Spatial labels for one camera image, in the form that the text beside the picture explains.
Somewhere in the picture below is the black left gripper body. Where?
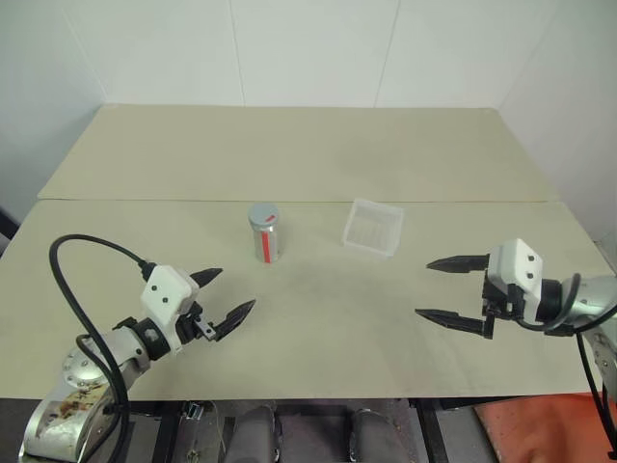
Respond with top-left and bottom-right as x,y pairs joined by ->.
174,299 -> 219,344

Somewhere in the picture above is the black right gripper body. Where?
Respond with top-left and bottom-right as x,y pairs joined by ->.
480,268 -> 527,323

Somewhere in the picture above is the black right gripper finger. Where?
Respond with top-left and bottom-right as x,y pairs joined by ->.
415,308 -> 496,341
425,253 -> 491,276

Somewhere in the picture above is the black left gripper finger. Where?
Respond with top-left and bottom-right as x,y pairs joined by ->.
210,298 -> 257,341
188,267 -> 225,289

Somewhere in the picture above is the silver red can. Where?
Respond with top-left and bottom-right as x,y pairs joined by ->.
250,219 -> 282,265

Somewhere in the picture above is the clear plastic square container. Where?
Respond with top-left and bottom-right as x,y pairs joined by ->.
340,197 -> 406,262

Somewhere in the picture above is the dark rounded shape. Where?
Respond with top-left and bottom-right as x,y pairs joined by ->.
225,404 -> 283,463
348,407 -> 404,463

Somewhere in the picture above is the orange-red sheet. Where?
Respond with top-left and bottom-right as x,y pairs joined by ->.
471,392 -> 617,463

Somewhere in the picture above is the dark object at table side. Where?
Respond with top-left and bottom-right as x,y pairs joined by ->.
0,205 -> 21,258

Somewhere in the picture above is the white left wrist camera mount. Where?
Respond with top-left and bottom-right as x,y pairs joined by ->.
139,264 -> 201,352

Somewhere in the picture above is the small metal bracket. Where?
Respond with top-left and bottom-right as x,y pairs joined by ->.
179,400 -> 219,422

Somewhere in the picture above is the black table frame bar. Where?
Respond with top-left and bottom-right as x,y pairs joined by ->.
415,397 -> 465,463

